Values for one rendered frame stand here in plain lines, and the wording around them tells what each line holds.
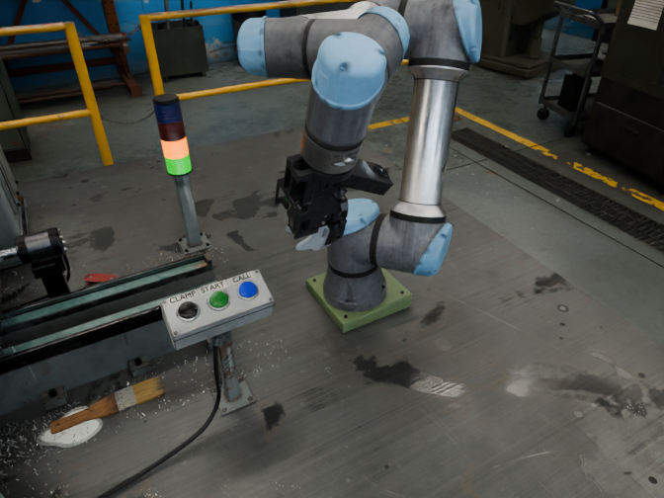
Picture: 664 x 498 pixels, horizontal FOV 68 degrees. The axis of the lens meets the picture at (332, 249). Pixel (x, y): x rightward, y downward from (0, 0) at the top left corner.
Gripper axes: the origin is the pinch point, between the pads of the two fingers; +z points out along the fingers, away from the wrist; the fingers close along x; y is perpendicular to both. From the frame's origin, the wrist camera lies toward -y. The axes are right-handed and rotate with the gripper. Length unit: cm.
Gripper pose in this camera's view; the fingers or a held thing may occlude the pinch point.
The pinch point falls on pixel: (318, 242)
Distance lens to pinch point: 80.6
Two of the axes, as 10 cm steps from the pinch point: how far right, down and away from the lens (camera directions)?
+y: -8.7, 2.9, -4.0
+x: 4.6, 7.7, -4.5
